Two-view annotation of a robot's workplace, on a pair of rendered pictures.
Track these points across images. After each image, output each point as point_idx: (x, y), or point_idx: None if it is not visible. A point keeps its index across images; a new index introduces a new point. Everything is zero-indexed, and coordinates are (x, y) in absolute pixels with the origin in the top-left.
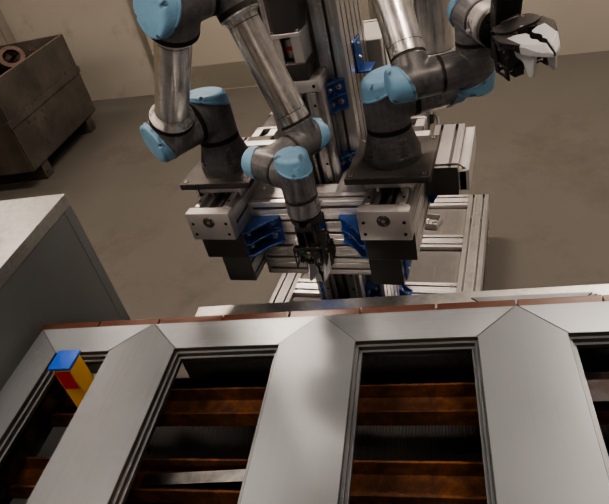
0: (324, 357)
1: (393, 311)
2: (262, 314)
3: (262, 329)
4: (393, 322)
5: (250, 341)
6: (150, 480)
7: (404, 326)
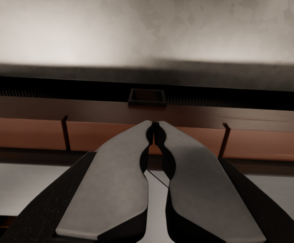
0: (157, 242)
1: (293, 147)
2: None
3: (23, 188)
4: (288, 199)
5: (14, 209)
6: None
7: None
